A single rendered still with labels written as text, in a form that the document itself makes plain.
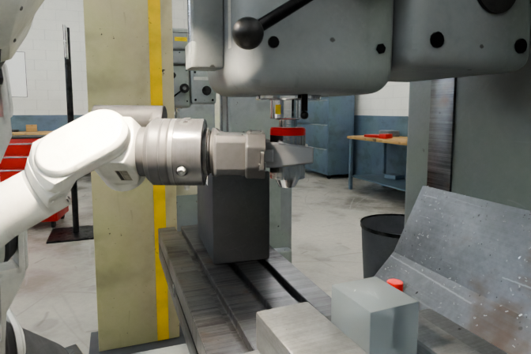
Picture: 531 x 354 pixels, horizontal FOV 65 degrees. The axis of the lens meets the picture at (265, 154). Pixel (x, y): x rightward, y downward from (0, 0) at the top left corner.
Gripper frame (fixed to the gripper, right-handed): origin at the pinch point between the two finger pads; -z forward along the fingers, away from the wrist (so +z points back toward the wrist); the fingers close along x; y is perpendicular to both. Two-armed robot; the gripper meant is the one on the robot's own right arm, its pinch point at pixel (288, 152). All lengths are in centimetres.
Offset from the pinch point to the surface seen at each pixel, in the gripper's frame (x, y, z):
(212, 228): 26.3, 18.1, 12.6
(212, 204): 26.2, 13.1, 12.6
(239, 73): -9.8, -9.5, 6.2
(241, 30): -16.3, -12.8, 5.7
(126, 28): 159, -45, 69
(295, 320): -17.1, 14.4, 0.5
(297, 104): -2.2, -6.4, -0.9
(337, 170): 716, 106, -155
